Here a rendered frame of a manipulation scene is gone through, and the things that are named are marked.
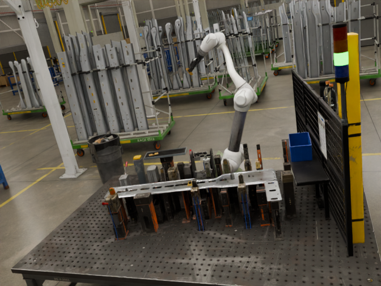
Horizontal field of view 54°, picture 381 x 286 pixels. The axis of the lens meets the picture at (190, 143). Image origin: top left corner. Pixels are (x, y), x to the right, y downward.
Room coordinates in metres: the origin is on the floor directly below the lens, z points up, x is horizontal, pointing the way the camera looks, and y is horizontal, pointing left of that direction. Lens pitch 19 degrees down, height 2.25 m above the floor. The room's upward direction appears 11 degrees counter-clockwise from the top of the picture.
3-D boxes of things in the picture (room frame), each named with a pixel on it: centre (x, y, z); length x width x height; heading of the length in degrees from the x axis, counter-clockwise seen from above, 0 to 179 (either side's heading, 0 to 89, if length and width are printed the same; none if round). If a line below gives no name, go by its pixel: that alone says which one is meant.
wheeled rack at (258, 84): (9.53, -1.67, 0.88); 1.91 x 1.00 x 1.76; 160
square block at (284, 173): (2.43, -0.64, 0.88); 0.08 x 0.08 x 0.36; 80
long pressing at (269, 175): (2.68, 0.08, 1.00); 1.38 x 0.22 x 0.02; 80
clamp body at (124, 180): (2.95, 0.62, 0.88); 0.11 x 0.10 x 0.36; 170
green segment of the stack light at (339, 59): (1.89, -0.84, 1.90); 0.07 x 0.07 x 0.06
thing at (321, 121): (2.42, -0.92, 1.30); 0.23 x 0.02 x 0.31; 170
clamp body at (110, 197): (2.61, 0.67, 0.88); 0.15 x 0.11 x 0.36; 170
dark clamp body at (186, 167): (2.89, 0.06, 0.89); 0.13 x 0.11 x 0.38; 170
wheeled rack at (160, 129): (7.21, 1.28, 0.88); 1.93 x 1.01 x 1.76; 75
